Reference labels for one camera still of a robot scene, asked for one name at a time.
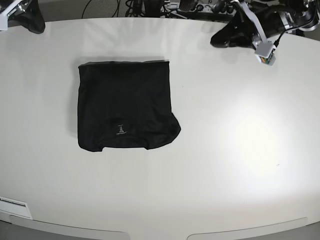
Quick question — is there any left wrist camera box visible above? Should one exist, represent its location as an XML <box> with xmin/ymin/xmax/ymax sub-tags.
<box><xmin>254</xmin><ymin>42</ymin><xmax>276</xmax><ymax>66</ymax></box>

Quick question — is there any black T-shirt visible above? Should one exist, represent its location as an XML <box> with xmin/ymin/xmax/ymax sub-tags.
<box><xmin>77</xmin><ymin>60</ymin><xmax>181</xmax><ymax>152</ymax></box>

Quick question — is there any background power strip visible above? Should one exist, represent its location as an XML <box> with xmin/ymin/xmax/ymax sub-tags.
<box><xmin>161</xmin><ymin>0</ymin><xmax>236</xmax><ymax>21</ymax></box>

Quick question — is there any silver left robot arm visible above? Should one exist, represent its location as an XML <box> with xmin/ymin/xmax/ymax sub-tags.
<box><xmin>230</xmin><ymin>0</ymin><xmax>320</xmax><ymax>48</ymax></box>

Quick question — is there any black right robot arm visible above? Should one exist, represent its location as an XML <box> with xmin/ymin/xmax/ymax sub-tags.
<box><xmin>0</xmin><ymin>0</ymin><xmax>36</xmax><ymax>31</ymax></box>

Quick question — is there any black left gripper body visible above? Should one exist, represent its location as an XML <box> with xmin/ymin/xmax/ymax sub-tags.
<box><xmin>254</xmin><ymin>9</ymin><xmax>288</xmax><ymax>38</ymax></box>

